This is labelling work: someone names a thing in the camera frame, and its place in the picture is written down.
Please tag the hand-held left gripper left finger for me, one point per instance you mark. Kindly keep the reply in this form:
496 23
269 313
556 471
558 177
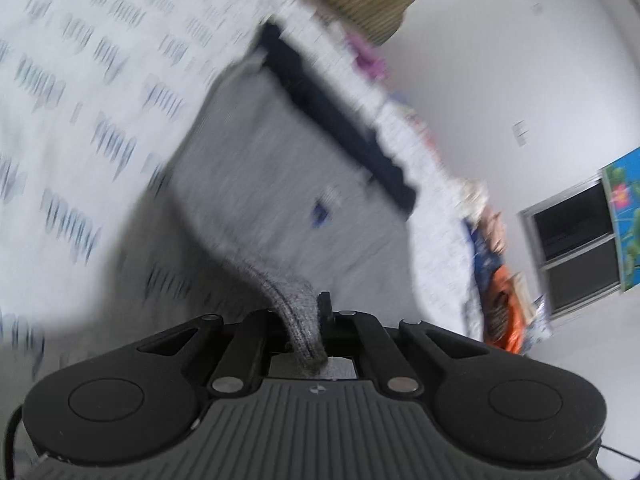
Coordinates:
247 340

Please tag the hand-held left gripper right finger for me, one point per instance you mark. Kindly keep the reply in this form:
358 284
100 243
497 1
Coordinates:
326 310

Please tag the grey sweater with navy sleeves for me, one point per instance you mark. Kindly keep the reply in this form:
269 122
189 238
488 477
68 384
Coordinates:
260 170

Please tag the white garment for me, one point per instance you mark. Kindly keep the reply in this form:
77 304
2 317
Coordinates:
472 197

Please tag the pink garment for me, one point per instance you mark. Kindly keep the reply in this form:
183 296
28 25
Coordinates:
495 232

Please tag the purple cloth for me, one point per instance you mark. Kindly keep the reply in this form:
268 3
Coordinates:
370 57

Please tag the colourful flower poster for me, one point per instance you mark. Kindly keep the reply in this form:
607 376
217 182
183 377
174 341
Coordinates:
625 220

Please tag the white printed blanket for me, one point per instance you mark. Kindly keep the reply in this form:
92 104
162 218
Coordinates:
75 35

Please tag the window with grey frame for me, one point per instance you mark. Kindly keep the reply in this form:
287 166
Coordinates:
570 245

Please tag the white wall switch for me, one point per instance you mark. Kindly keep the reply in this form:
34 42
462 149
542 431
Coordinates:
521 133

